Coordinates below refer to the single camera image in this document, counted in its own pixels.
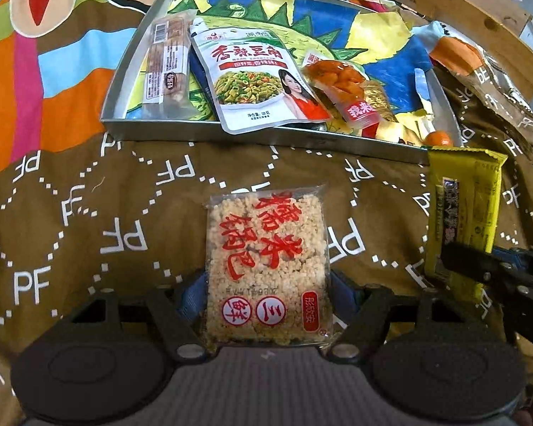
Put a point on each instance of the rice cracker packet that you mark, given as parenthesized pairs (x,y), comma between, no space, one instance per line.
(266,266)

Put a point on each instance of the clear nut bar packet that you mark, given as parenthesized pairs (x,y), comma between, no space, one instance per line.
(166,66)

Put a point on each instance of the metal tray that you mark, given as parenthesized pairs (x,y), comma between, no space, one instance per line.
(160,128)

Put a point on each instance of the brown printed blanket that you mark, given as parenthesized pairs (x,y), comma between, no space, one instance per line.
(93,213)

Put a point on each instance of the small orange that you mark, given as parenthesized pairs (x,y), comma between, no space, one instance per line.
(437,138)

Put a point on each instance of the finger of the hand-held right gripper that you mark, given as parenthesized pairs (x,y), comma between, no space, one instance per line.
(522,258)
(471,262)

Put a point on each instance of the orange red-label snack packet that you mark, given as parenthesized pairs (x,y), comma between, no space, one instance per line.
(337,77)

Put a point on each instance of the dinosaur print sheet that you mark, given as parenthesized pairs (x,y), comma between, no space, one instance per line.
(328,22)

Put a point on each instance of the wooden bed rail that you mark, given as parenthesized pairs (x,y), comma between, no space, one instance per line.
(471,9)

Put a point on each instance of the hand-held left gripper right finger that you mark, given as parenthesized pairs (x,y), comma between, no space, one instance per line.
(344,295)

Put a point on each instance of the clear yellow snack packet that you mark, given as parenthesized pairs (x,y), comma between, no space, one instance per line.
(379,97)

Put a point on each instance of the green bean snack pouch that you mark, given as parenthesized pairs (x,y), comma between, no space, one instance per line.
(248,80)

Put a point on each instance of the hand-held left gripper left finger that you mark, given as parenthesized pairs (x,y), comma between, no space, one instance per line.
(195,301)

